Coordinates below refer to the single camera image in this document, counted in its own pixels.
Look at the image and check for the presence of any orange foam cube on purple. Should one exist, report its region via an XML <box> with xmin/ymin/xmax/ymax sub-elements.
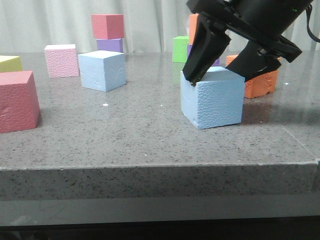
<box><xmin>188</xmin><ymin>13</ymin><xmax>199</xmax><ymax>45</ymax></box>

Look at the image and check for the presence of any large red foam cube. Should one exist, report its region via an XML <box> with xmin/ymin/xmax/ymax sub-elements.
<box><xmin>0</xmin><ymin>70</ymin><xmax>40</xmax><ymax>133</ymax></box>

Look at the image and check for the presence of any purple foam cube under orange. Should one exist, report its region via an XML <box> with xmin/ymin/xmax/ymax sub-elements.
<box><xmin>186</xmin><ymin>43</ymin><xmax>221</xmax><ymax>68</ymax></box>

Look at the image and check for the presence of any purple foam cube under red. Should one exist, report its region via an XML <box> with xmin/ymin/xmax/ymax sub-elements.
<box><xmin>96</xmin><ymin>38</ymin><xmax>124</xmax><ymax>53</ymax></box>

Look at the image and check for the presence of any grey-green curtain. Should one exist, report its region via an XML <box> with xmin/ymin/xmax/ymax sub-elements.
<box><xmin>0</xmin><ymin>0</ymin><xmax>320</xmax><ymax>54</ymax></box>

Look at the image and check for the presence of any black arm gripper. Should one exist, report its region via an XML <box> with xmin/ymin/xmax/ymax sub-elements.
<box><xmin>182</xmin><ymin>0</ymin><xmax>312</xmax><ymax>86</ymax></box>

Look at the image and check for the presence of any black cable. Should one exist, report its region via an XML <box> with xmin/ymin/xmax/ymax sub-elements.
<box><xmin>305</xmin><ymin>4</ymin><xmax>320</xmax><ymax>43</ymax></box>

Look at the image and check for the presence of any small red foam cube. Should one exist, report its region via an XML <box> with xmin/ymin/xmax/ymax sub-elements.
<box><xmin>91</xmin><ymin>14</ymin><xmax>125</xmax><ymax>40</ymax></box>

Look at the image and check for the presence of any green foam cube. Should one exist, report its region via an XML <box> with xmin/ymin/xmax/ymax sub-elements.
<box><xmin>172</xmin><ymin>36</ymin><xmax>189</xmax><ymax>63</ymax></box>

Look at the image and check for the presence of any textured light blue foam cube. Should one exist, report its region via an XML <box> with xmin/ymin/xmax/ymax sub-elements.
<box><xmin>180</xmin><ymin>66</ymin><xmax>245</xmax><ymax>130</ymax></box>

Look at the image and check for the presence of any yellow foam cube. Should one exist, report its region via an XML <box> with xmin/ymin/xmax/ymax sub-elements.
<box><xmin>0</xmin><ymin>55</ymin><xmax>23</xmax><ymax>73</ymax></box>

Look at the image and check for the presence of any pink foam cube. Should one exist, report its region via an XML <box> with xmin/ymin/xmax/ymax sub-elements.
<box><xmin>44</xmin><ymin>44</ymin><xmax>79</xmax><ymax>78</ymax></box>

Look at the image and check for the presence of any smooth light blue foam cube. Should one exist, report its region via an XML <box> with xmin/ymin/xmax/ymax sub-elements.
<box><xmin>78</xmin><ymin>50</ymin><xmax>127</xmax><ymax>92</ymax></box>

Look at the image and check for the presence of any large damaged orange foam cube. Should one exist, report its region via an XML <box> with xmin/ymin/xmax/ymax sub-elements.
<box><xmin>225</xmin><ymin>54</ymin><xmax>279</xmax><ymax>99</ymax></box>

